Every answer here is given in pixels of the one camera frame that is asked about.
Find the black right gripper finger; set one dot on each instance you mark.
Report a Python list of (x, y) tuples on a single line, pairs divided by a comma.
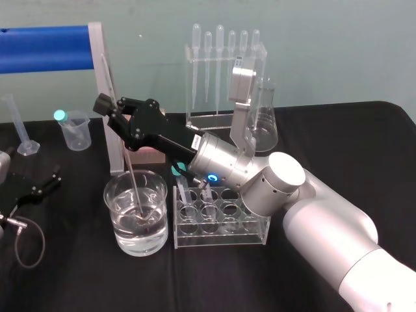
[(103, 104), (125, 130)]

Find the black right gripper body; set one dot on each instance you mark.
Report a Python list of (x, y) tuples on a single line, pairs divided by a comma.
[(156, 126)]

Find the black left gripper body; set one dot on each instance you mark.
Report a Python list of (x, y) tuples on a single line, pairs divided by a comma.
[(13, 191)]

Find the thin glass thermometer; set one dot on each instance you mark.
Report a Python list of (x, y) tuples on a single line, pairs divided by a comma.
[(132, 182)]

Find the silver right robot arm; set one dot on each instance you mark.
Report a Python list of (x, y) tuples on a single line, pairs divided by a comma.
[(325, 221)]

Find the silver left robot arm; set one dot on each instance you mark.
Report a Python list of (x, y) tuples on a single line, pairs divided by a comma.
[(5, 162)]

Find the small clear plastic beaker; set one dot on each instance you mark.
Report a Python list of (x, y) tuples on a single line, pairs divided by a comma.
[(79, 136)]

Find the teal capped plastic tube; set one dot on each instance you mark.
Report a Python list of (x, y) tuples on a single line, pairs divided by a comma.
[(59, 115)]

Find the clear acrylic pipette rack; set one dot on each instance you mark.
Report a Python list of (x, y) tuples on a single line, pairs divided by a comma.
[(208, 122)]

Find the teal capped test tube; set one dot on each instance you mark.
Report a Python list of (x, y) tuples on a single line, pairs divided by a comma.
[(186, 198)]

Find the clear glass test tube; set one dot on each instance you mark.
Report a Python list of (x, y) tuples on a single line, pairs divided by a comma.
[(207, 204)]

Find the glass beaker with water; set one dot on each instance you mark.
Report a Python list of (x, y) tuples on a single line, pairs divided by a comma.
[(138, 224)]

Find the clear acrylic test tube rack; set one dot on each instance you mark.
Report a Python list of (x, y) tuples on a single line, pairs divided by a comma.
[(224, 227)]

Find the small brown box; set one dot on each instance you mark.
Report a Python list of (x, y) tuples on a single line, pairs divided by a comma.
[(152, 157)]

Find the translucent grey upright stand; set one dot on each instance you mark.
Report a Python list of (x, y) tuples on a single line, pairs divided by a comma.
[(100, 65)]

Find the clear plastic graduated cylinder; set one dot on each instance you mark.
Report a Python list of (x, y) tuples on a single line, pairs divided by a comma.
[(22, 136)]

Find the blue cylinder bar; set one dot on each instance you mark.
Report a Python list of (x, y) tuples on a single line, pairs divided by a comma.
[(45, 48)]

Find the clear glass conical flask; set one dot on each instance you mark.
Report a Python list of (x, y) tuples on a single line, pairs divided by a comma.
[(265, 130)]

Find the black table cloth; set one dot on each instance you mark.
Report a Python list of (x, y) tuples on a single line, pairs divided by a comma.
[(227, 279)]

